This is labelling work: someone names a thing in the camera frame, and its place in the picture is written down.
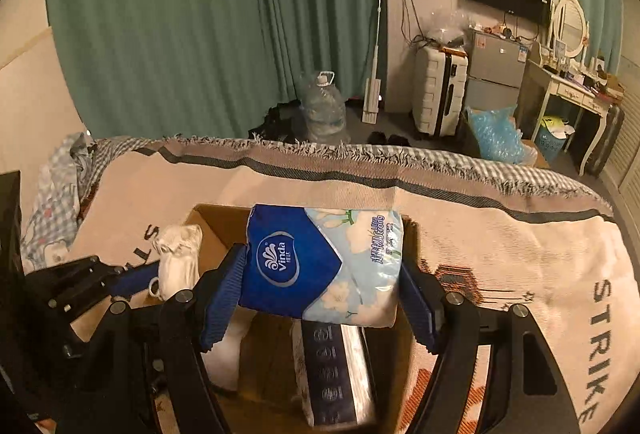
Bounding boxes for beige printed blanket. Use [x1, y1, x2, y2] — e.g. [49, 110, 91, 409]
[65, 137, 637, 434]

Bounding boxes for grey mini fridge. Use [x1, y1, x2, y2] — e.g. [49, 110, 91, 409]
[457, 27, 532, 116]

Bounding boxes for grey checkered bedsheet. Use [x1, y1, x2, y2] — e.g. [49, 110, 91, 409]
[90, 136, 615, 216]

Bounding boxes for dark blue tissue pack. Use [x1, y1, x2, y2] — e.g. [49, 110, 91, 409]
[292, 320, 379, 428]

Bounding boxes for white oval mirror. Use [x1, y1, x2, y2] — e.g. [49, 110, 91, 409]
[551, 0, 591, 66]

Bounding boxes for floral patterned cloth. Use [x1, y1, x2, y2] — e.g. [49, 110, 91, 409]
[22, 131, 97, 273]

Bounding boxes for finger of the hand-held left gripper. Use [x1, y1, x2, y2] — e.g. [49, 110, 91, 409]
[22, 255, 163, 316]

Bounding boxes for wide green curtain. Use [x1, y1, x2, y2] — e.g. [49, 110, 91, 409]
[45, 0, 389, 141]

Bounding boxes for blue plastic bag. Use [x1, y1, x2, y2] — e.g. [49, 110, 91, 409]
[465, 106, 527, 164]

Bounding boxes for brown cardboard box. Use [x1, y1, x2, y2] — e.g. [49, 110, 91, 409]
[145, 202, 427, 434]

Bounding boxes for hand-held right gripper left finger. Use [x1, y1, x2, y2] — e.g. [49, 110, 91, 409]
[65, 243, 249, 434]

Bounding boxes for dark suitcase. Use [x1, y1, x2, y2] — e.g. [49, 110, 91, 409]
[584, 102, 627, 178]

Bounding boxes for black bag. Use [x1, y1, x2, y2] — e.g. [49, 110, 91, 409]
[262, 101, 307, 140]

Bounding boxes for white dressing table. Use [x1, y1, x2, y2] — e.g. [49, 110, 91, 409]
[529, 60, 620, 176]

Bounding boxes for blue floral tissue pack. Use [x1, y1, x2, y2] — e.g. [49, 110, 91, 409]
[239, 203, 405, 330]

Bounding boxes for white suitcase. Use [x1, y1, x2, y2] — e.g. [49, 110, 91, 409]
[412, 45, 470, 138]

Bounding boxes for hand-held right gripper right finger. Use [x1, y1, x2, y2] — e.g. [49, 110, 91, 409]
[399, 259, 584, 434]

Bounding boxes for clear plastic bag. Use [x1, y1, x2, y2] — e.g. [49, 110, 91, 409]
[424, 8, 474, 48]

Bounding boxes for white face mask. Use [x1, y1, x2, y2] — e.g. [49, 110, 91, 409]
[148, 223, 204, 303]

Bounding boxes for black shoes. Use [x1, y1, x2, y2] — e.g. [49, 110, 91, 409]
[367, 131, 412, 146]

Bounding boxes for clear water jug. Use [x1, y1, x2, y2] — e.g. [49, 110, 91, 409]
[299, 70, 348, 143]

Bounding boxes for white flat mop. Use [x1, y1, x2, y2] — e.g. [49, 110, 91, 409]
[360, 0, 384, 125]

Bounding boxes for white cloth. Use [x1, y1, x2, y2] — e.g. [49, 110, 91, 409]
[202, 308, 257, 393]

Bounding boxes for blue laundry basket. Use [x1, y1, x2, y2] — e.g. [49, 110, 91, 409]
[533, 115, 577, 154]

